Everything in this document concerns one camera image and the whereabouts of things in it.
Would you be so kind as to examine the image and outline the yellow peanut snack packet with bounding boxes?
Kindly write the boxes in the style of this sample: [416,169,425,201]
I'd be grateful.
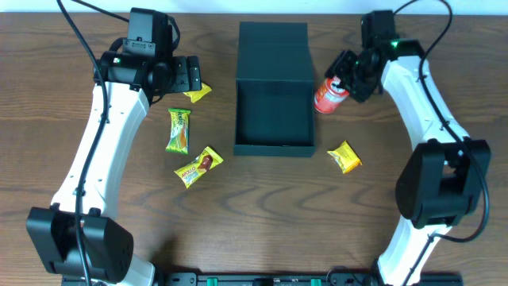
[184,83,212,103]

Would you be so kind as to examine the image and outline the red snack can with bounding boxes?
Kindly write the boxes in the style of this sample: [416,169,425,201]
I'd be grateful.
[314,76,349,114]

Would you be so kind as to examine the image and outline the small yellow snack packet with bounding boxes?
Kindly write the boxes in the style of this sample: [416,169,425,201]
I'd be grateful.
[327,141,362,174]

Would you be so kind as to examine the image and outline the black box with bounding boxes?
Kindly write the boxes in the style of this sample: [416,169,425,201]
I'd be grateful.
[233,21,316,157]

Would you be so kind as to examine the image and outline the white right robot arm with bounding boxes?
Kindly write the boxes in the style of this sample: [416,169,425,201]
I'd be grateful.
[325,40,491,285]

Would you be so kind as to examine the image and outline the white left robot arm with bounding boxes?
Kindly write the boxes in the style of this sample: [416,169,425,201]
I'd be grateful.
[26,51,202,285]

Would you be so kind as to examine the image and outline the green orange snack bar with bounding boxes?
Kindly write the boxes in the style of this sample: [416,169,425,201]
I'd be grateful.
[166,108,191,155]

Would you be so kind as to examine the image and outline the yellow Apollo cake packet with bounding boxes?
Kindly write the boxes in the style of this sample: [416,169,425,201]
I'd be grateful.
[175,146,223,188]

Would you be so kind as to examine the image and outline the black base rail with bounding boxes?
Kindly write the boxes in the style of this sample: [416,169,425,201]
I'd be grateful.
[61,271,464,286]

